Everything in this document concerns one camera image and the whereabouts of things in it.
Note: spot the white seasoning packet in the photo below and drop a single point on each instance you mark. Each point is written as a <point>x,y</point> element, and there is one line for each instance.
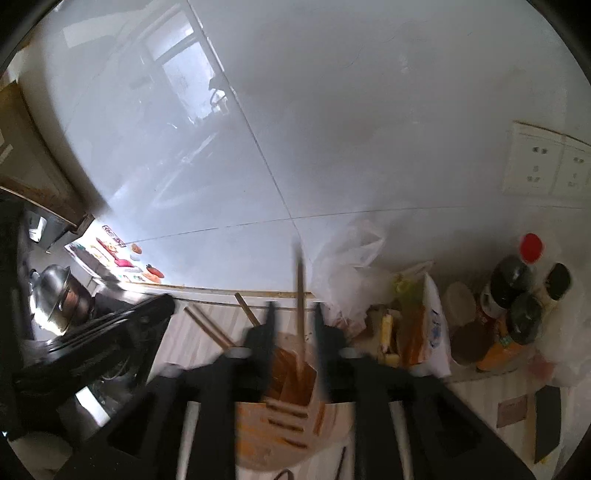
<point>436,333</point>

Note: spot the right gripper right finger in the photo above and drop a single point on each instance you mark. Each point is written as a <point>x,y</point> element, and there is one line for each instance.
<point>407,424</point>

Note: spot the white plastic bag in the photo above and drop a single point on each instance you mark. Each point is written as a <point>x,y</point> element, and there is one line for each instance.
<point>347,279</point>

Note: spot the cream utensil holder canister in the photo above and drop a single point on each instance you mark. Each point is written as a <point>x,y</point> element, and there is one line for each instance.
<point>293,422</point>

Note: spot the wooden chopstick green tip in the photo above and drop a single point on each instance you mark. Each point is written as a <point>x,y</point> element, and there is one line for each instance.
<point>246,309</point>

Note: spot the black range hood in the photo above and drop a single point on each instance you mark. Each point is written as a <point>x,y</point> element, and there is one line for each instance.
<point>47,229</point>

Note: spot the triple wall socket panel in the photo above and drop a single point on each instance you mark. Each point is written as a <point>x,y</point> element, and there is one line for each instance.
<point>545,163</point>

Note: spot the steel pot with lid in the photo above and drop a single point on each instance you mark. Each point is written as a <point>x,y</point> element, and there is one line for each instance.
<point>60,302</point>

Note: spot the striped cat table mat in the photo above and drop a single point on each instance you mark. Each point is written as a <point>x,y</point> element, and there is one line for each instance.
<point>186,345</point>

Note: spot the small brown card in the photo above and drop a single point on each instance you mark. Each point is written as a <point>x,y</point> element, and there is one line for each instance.
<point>512,411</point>

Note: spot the black yellow sponge brush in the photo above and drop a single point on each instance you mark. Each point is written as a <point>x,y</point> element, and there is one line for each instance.
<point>548,408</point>

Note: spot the soy sauce bottle orange label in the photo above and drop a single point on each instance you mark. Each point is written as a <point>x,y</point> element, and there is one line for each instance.
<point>524,319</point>

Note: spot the red cap dark bottle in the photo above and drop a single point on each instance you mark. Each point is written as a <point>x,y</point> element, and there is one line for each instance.
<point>511,278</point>

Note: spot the colourful wall stickers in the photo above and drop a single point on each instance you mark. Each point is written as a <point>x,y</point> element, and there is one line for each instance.
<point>106,256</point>

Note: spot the brown lid jar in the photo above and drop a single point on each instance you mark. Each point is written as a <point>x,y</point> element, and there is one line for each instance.
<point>467,333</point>

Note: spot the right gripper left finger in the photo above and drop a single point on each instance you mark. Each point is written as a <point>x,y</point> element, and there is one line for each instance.
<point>143,439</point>

